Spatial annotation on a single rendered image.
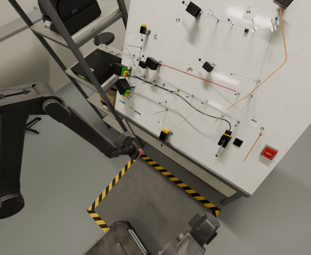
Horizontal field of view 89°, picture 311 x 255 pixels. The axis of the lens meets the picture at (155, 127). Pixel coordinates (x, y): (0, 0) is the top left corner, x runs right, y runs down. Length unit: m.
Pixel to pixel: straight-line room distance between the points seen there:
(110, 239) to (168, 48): 1.65
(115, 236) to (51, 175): 1.29
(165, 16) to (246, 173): 1.01
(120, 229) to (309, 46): 1.78
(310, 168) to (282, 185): 0.38
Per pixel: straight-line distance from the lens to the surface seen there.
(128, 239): 1.76
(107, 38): 2.99
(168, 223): 1.92
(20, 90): 0.52
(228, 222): 1.96
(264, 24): 0.95
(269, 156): 0.96
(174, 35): 1.09
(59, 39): 1.28
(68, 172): 2.50
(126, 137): 0.78
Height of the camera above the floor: 1.92
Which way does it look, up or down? 57 degrees down
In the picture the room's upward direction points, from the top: 17 degrees counter-clockwise
